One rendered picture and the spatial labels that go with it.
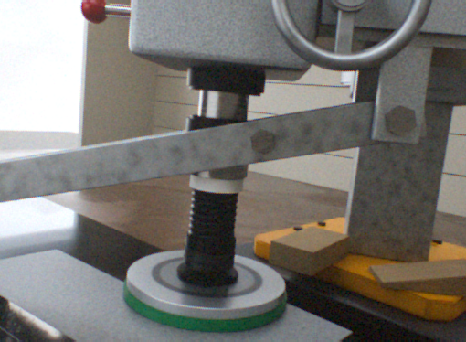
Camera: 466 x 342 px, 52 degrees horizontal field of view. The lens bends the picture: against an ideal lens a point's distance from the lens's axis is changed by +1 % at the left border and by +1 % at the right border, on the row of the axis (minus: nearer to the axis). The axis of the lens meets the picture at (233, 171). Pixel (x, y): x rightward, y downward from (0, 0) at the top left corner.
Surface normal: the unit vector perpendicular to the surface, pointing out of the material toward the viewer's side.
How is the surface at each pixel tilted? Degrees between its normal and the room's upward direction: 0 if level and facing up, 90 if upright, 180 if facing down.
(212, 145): 90
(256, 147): 90
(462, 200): 90
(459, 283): 90
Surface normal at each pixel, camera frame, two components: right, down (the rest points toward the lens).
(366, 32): -0.07, 0.13
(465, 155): -0.65, 0.04
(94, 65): 0.76, 0.17
